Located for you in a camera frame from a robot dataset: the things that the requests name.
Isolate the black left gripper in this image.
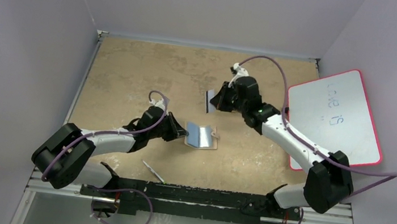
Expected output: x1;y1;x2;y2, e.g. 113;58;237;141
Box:
147;109;190;145

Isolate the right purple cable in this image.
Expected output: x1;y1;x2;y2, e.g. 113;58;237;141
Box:
213;52;397;224

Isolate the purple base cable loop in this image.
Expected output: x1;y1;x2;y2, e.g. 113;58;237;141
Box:
88;183;158;224

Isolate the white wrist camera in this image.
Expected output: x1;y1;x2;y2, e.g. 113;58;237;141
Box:
229;62;249;87
149;99;169;111

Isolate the pink framed whiteboard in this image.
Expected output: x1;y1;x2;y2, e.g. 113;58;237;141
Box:
288;69;383;166

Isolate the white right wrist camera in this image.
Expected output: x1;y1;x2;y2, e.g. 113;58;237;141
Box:
229;62;249;87

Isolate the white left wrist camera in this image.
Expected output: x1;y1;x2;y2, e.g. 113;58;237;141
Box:
149;99;169;111

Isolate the silver pen on table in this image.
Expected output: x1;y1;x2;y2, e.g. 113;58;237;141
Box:
142;160;166;184

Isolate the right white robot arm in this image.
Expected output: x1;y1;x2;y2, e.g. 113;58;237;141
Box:
210;76;354;217

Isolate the aluminium frame rail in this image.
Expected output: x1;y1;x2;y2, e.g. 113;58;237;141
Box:
23;164;358;224

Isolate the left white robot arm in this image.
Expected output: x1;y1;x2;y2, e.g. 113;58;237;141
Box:
31;106;188;197

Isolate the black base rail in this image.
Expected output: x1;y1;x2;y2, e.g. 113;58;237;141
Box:
80;177;300;224

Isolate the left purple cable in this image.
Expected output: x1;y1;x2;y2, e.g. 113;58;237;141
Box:
40;78;171;197

